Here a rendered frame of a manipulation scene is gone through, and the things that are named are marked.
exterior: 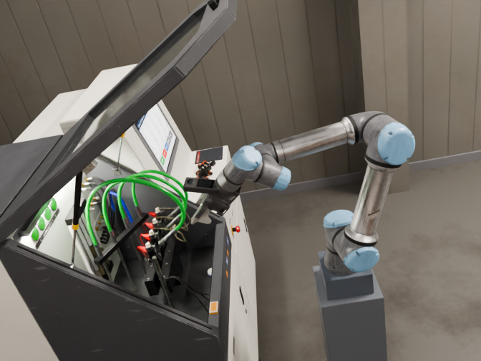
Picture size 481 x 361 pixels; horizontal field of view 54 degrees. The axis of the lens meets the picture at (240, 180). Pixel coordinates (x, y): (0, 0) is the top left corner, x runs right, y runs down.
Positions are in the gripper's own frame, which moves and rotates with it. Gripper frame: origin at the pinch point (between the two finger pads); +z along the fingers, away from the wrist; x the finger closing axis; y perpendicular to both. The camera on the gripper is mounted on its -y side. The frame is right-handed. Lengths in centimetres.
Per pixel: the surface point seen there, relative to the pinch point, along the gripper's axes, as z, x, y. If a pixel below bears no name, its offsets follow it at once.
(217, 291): 26.4, -8.2, 24.8
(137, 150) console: 33, 45, -24
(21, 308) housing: 40, -35, -36
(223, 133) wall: 118, 182, 36
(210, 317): 23.8, -20.5, 23.5
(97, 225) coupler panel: 60, 19, -24
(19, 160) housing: 39, 18, -62
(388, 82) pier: 11, 189, 109
